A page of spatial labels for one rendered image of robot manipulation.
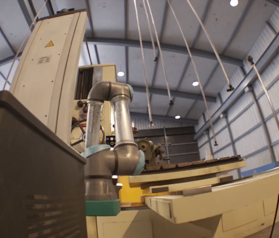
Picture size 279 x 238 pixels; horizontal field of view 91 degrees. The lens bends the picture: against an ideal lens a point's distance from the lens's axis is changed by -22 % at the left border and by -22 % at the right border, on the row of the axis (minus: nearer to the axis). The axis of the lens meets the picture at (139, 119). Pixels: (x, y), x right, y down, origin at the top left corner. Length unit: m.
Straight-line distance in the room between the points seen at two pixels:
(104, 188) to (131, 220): 1.23
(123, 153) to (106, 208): 0.24
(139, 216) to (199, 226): 0.66
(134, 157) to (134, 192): 3.50
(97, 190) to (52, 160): 0.40
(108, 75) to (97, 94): 2.29
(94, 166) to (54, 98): 0.31
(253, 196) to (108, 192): 0.65
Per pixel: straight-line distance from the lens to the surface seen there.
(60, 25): 1.12
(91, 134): 0.93
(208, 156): 7.63
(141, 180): 1.68
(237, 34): 9.83
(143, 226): 1.90
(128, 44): 9.45
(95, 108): 0.94
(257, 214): 2.45
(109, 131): 1.97
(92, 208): 0.67
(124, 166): 0.74
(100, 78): 3.19
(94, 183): 0.69
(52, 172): 0.30
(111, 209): 0.66
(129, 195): 4.24
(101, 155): 0.71
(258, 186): 0.91
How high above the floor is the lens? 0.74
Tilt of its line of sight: 24 degrees up
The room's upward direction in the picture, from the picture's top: 5 degrees counter-clockwise
